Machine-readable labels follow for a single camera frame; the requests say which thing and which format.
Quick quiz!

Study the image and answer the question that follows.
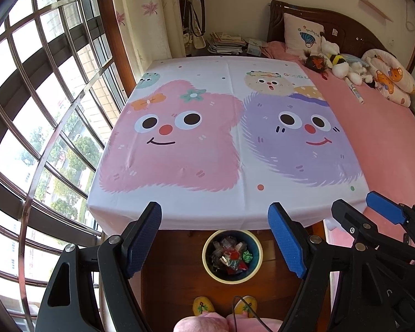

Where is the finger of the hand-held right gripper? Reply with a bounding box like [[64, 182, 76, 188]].
[[332, 199, 415, 262], [366, 191, 415, 246]]

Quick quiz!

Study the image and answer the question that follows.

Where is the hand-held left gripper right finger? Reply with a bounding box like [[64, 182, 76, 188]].
[[267, 202, 402, 332]]

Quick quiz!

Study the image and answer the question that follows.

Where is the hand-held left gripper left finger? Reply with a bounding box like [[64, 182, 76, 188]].
[[35, 201, 163, 332]]

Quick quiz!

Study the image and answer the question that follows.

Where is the red orange snack bag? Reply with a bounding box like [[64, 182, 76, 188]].
[[228, 252, 250, 274]]

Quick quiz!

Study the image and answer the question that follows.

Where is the clear plastic wrapper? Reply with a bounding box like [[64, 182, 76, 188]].
[[212, 237, 248, 267]]

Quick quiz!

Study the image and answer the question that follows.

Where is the dark blue bin cream rim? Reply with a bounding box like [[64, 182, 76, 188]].
[[202, 229, 263, 286]]

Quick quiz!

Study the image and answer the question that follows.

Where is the pink bed sheet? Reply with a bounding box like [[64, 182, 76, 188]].
[[263, 40, 415, 250]]

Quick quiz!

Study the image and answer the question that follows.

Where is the yellow embroidered slipper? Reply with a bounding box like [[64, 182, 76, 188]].
[[193, 296, 216, 316], [236, 295, 258, 317]]

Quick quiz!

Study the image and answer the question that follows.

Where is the person's right leg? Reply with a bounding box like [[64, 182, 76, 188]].
[[226, 313, 284, 332]]

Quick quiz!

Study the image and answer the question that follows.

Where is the person's leg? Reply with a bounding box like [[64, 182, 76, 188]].
[[226, 313, 284, 332], [175, 313, 229, 332]]

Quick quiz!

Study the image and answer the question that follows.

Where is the person's left leg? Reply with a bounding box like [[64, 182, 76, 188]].
[[175, 313, 229, 332]]

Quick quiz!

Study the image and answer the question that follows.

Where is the cartoon printed tablecloth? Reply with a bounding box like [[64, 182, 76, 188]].
[[86, 55, 370, 232]]

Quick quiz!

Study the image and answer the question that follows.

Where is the white marker pen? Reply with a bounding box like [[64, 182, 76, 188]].
[[344, 78, 365, 105]]

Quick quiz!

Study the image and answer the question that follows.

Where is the white plush toy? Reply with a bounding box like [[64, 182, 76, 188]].
[[347, 60, 375, 85]]

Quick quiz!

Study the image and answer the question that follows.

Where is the bee plush toy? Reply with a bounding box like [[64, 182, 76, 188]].
[[320, 36, 350, 78]]

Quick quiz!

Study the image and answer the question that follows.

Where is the brown plush toy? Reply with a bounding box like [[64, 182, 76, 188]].
[[301, 50, 329, 76]]

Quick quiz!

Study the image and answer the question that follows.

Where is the window with metal grille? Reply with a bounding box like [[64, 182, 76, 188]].
[[0, 0, 139, 332]]

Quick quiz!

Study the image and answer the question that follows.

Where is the dark wooden headboard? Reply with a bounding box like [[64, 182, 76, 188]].
[[266, 0, 415, 73]]

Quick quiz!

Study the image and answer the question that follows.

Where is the white printed pillow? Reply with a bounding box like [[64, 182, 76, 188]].
[[283, 13, 325, 56]]

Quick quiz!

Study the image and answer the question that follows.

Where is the stack of books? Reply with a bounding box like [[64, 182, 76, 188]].
[[206, 32, 248, 56]]

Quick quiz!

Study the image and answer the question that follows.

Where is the floral curtain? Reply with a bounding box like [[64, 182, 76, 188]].
[[108, 0, 191, 90]]

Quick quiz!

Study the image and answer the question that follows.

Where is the black cable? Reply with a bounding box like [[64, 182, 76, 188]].
[[231, 295, 268, 332]]

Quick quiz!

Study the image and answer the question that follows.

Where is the wooden wall strip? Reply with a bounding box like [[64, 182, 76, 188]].
[[359, 0, 394, 22]]

